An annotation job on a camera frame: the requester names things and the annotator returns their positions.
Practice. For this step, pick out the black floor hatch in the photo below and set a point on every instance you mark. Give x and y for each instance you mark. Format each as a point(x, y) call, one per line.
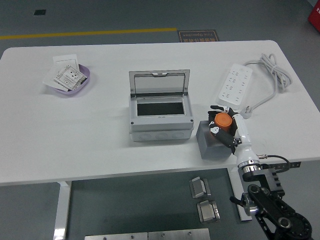
point(40, 12)

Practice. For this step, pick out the brown floor sign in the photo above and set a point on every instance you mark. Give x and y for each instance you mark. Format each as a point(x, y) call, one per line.
point(197, 36)

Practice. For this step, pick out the white wall panel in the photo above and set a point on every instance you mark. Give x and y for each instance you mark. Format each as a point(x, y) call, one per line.
point(48, 78)

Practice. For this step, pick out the socket panel with printed label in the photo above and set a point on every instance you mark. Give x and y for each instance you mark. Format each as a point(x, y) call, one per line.
point(68, 76)

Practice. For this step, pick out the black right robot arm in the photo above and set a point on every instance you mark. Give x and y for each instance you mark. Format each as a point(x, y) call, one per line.
point(262, 197)

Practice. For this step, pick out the metal bracket block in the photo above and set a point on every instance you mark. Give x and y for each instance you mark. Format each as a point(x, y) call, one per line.
point(198, 187)
point(207, 212)

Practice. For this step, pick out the white power strip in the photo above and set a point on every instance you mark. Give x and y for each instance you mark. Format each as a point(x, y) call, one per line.
point(233, 85)

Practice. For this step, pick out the purple plastic tray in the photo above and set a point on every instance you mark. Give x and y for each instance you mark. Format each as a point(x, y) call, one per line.
point(86, 71)

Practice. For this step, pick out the white table leg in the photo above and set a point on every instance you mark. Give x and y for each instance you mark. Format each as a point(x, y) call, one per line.
point(62, 212)
point(235, 182)

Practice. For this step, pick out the metal base plate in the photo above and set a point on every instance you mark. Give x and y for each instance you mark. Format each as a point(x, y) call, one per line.
point(178, 235)
point(115, 236)

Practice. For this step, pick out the red object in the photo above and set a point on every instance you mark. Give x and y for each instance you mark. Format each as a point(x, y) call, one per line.
point(315, 15)

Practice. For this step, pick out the black table control panel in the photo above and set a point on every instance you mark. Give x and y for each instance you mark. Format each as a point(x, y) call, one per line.
point(296, 165)

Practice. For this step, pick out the grey electrical box with lid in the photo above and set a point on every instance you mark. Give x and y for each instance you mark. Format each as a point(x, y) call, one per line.
point(160, 122)

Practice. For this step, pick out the grey cube with round hole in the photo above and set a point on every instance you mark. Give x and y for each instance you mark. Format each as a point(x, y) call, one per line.
point(212, 150)

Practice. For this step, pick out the orange cylinder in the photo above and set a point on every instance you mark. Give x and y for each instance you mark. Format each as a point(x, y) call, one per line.
point(223, 120)

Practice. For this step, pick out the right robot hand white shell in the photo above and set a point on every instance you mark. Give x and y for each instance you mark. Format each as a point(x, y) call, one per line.
point(243, 140)

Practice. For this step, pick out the plain white switch plate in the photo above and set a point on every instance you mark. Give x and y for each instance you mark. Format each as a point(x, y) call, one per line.
point(65, 60)

